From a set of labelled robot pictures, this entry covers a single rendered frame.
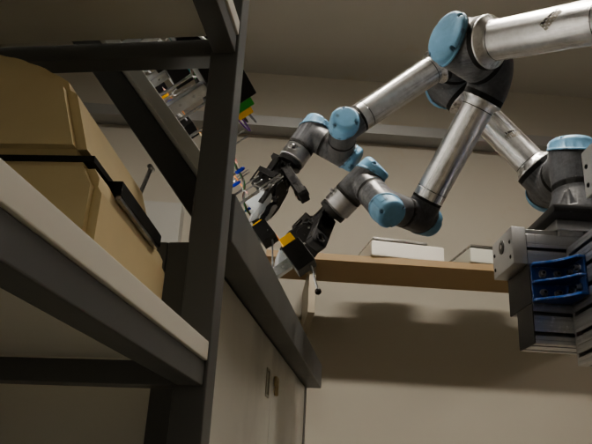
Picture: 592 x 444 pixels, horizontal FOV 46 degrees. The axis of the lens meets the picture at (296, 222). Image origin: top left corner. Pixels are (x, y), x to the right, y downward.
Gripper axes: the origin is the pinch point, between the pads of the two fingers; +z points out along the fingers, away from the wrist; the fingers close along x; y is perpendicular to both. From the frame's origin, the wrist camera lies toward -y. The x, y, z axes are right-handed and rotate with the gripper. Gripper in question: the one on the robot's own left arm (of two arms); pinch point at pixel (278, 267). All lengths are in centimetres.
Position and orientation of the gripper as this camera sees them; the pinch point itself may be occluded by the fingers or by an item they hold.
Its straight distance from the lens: 172.1
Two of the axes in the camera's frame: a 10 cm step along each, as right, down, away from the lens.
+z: -6.9, 7.0, 1.8
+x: -7.2, -6.6, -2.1
